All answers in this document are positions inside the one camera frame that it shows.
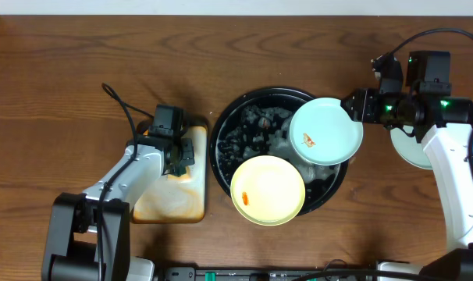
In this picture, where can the round black tray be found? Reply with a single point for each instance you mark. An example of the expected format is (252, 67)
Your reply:
(257, 124)

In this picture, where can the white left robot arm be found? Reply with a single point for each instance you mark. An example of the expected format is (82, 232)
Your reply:
(89, 233)

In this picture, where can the orange green scrub sponge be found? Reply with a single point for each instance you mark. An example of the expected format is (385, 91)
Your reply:
(180, 174)

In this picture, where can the rectangular soapy black tray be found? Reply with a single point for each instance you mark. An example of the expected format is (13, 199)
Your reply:
(178, 199)

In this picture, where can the light blue plate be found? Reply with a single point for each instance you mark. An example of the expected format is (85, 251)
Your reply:
(408, 148)
(322, 133)

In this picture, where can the yellow plate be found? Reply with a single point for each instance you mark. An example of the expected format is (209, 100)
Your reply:
(267, 190)

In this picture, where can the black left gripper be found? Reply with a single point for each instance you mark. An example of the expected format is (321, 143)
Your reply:
(186, 153)

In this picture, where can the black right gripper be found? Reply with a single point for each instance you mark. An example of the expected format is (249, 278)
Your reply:
(353, 105)

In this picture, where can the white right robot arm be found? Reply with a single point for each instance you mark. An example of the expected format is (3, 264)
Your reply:
(420, 98)

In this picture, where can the light blue plate top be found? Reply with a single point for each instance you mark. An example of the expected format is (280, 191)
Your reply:
(408, 148)

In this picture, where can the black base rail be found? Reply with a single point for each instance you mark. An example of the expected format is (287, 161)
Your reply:
(334, 270)

